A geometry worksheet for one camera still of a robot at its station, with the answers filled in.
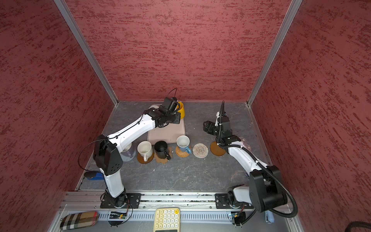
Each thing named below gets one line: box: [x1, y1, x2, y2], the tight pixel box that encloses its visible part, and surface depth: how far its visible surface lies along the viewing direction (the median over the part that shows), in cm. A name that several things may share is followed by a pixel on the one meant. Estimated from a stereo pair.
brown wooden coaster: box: [210, 141, 226, 157], surface depth 94 cm
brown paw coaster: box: [154, 146, 173, 164], surface depth 89 cm
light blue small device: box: [265, 210, 275, 225], surface depth 70 cm
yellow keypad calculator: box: [153, 207, 181, 232], surface depth 68 cm
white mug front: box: [137, 141, 154, 162], surface depth 86 cm
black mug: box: [154, 140, 172, 161], surface depth 88 cm
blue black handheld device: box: [84, 171, 104, 181], surface depth 81 cm
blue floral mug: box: [176, 134, 192, 154], surface depth 89 cm
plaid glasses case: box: [59, 211, 99, 231], surface depth 68 cm
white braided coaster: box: [192, 142, 209, 159], surface depth 94 cm
